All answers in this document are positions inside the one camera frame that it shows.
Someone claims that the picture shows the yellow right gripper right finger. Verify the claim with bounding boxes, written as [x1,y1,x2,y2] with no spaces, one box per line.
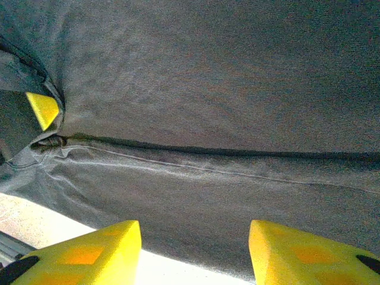
[248,218,380,285]

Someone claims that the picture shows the dark grey t-shirt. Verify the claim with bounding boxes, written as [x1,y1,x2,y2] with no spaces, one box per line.
[0,0,380,283]

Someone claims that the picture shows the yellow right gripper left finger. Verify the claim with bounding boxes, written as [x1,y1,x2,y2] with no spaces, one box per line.
[0,219,142,285]

